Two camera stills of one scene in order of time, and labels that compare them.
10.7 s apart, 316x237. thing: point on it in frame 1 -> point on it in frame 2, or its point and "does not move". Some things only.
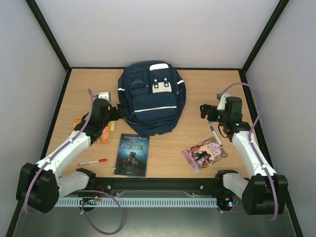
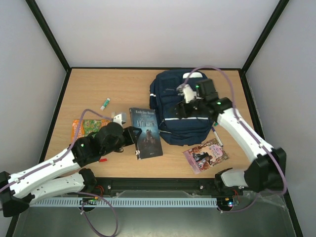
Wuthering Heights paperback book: x=132 y=155 -> x=149 y=144
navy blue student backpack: x=152 y=96 -> x=163 y=96
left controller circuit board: x=90 y=201 does not move
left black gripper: x=115 y=115 -> x=133 y=138
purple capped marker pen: x=216 y=136 does not move
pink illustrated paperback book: x=205 y=154 does not move
